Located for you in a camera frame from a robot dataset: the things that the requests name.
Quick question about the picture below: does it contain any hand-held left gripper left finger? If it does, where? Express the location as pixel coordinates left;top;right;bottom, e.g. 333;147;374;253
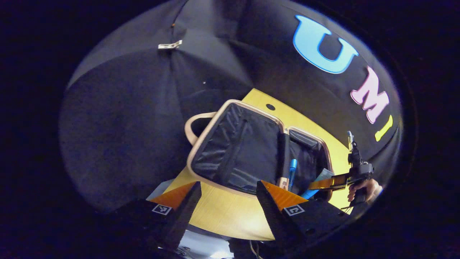
108;181;202;251

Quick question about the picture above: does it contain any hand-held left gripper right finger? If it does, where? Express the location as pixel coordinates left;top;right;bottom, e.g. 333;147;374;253
256;180;360;252

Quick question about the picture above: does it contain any light blue skincare tube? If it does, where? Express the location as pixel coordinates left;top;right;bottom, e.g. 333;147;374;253
301;168;335;200

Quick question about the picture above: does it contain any blue slim bottle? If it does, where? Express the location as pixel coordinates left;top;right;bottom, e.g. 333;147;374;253
289;158;298;191

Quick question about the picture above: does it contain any black backdrop cloth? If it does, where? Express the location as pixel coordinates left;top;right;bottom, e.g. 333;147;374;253
59;0;403;216

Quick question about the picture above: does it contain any white metal clip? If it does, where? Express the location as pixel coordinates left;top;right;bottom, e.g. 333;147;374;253
157;40;183;50

